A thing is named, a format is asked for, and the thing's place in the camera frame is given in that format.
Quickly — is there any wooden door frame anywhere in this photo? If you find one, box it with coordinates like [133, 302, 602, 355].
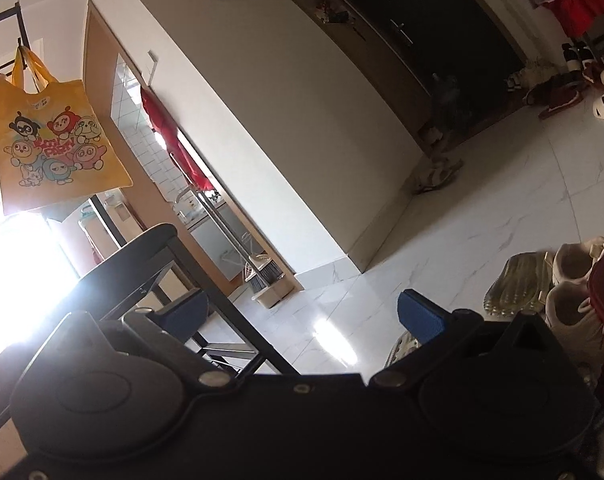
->
[84, 0, 305, 306]

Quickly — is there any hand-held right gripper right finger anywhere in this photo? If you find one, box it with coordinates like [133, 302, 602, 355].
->
[369, 288, 558, 391]

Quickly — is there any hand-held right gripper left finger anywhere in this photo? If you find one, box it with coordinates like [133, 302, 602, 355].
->
[56, 288, 235, 394]

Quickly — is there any red hanging cloth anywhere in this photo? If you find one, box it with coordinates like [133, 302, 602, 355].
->
[141, 85, 217, 192]

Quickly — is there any broom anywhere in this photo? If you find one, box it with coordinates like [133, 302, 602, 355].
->
[194, 187, 285, 295]

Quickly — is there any red hanging garment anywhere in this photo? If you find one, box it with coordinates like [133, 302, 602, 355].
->
[552, 0, 604, 38]

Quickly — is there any dark red slipper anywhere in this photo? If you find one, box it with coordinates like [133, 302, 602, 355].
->
[524, 77, 585, 120]

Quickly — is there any dark entrance door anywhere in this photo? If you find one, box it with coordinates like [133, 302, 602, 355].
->
[327, 0, 528, 126]

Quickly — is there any beige sneaker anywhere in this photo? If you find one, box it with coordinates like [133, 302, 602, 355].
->
[544, 280, 604, 386]
[552, 234, 604, 286]

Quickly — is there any green soled shoe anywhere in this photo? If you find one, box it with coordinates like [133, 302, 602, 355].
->
[384, 332, 423, 366]
[483, 251, 555, 318]

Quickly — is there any yellow cartoon tote bag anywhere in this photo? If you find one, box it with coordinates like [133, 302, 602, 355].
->
[0, 46, 134, 217]

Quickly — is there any beige sandal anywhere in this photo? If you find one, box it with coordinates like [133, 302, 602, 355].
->
[412, 157, 464, 195]

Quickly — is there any black metal shoe rack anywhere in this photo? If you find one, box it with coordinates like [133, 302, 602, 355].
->
[74, 223, 300, 376]

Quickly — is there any beige dustpan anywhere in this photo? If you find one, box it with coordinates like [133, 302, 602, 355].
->
[249, 280, 295, 309]

